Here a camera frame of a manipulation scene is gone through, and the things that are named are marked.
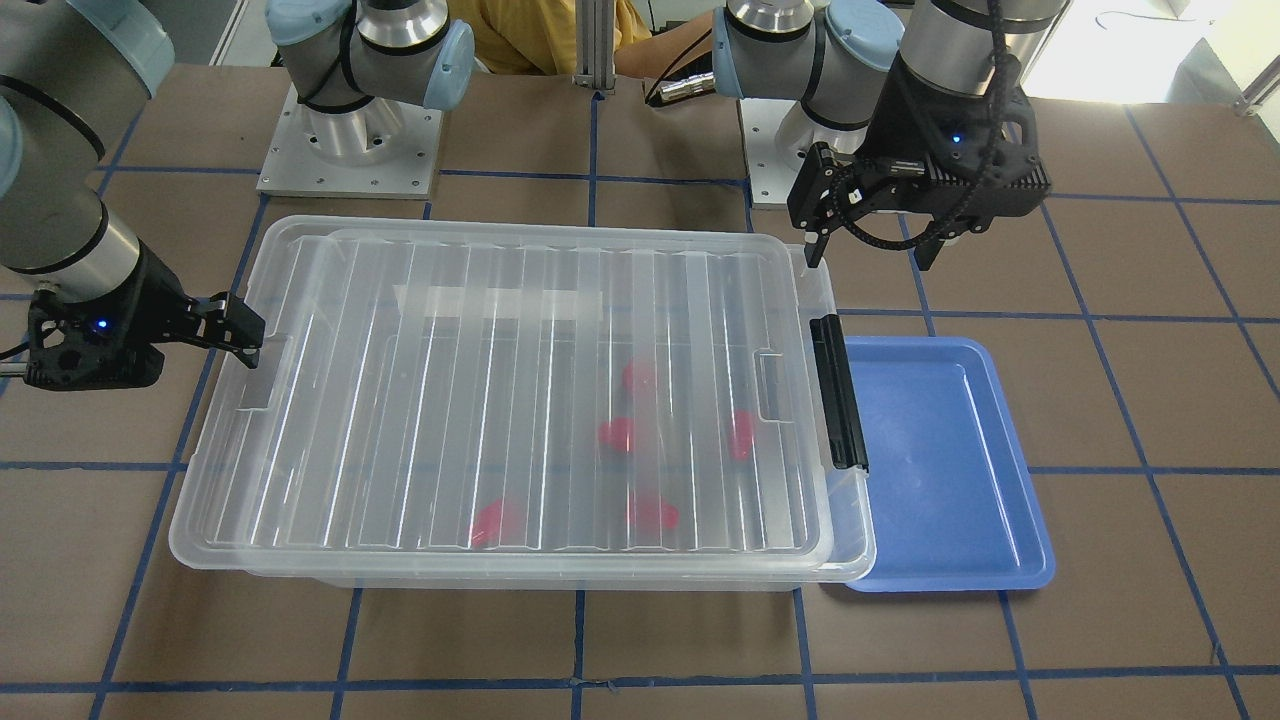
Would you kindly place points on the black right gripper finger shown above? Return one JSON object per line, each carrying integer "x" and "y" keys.
{"x": 226, "y": 322}
{"x": 249, "y": 357}

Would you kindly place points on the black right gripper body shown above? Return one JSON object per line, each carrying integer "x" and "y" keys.
{"x": 152, "y": 302}

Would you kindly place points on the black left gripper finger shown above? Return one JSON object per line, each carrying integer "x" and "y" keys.
{"x": 934, "y": 237}
{"x": 819, "y": 201}

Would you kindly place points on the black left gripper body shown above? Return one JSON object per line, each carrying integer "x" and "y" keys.
{"x": 908, "y": 118}

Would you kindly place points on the clear plastic box lid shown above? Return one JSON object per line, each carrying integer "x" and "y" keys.
{"x": 500, "y": 400}

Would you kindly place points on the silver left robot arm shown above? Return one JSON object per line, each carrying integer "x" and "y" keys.
{"x": 834, "y": 60}

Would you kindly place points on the clear plastic storage box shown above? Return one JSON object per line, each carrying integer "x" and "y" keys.
{"x": 850, "y": 540}

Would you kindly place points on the red block back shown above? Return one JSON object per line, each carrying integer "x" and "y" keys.
{"x": 639, "y": 378}

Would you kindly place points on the red block near latch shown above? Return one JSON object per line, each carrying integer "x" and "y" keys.
{"x": 742, "y": 435}

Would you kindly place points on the blue plastic tray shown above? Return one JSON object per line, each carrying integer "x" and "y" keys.
{"x": 952, "y": 504}

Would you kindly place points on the red block far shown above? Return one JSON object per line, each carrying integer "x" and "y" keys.
{"x": 502, "y": 523}

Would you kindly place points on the red block middle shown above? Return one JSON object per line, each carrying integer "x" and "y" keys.
{"x": 618, "y": 434}

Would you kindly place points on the red block front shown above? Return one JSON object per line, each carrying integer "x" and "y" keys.
{"x": 651, "y": 513}

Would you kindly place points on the person in yellow shirt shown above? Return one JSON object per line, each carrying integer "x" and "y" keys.
{"x": 539, "y": 38}

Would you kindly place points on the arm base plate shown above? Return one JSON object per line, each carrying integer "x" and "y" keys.
{"x": 386, "y": 150}
{"x": 776, "y": 134}

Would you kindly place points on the black box latch handle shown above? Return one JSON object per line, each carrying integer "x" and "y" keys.
{"x": 847, "y": 446}

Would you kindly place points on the aluminium frame post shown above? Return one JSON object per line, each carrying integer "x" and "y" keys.
{"x": 595, "y": 21}

